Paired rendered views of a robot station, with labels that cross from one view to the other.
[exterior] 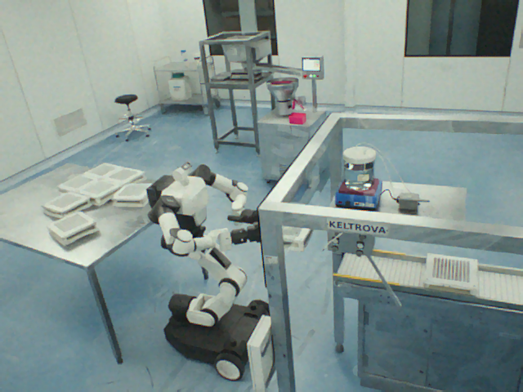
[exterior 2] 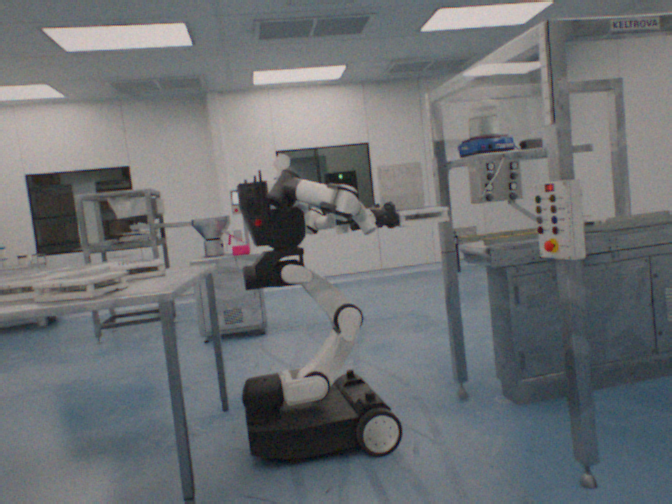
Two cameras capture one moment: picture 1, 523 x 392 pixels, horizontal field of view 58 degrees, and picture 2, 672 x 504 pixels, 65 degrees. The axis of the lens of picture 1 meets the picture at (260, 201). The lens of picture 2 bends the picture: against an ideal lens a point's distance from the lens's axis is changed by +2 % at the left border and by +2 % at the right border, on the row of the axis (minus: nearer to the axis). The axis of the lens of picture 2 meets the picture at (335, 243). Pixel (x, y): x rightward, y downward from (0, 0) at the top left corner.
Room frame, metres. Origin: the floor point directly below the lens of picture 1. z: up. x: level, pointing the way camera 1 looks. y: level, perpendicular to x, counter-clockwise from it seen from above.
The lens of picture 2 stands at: (0.43, 1.74, 1.09)
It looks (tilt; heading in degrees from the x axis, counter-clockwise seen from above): 4 degrees down; 323
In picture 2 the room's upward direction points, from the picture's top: 6 degrees counter-clockwise
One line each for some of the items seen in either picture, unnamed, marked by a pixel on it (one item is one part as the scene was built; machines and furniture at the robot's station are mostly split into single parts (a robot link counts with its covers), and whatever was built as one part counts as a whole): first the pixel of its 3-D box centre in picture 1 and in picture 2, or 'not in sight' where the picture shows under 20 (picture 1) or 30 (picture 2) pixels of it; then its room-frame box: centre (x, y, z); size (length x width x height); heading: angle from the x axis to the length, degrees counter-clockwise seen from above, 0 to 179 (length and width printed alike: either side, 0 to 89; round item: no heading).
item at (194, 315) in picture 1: (206, 309); (302, 384); (2.50, 0.44, 0.28); 0.21 x 0.20 x 0.13; 65
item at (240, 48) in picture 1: (252, 100); (154, 261); (5.88, -0.04, 0.75); 1.43 x 1.06 x 1.50; 61
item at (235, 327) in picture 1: (212, 320); (311, 401); (2.49, 0.42, 0.19); 0.64 x 0.52 x 0.33; 65
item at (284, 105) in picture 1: (288, 97); (219, 236); (5.12, -0.44, 0.95); 0.49 x 0.36 x 0.37; 61
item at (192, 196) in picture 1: (180, 202); (273, 210); (2.52, 0.48, 1.12); 0.34 x 0.30 x 0.36; 155
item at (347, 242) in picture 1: (350, 231); (495, 180); (1.96, -0.44, 1.14); 0.22 x 0.11 x 0.20; 66
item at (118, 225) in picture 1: (75, 205); (31, 297); (3.20, 1.40, 0.84); 1.50 x 1.10 x 0.04; 57
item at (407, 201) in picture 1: (406, 201); (529, 144); (1.93, -0.69, 1.30); 0.12 x 0.07 x 0.06; 66
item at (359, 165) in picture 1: (359, 167); not in sight; (2.04, -0.49, 1.45); 0.15 x 0.15 x 0.19
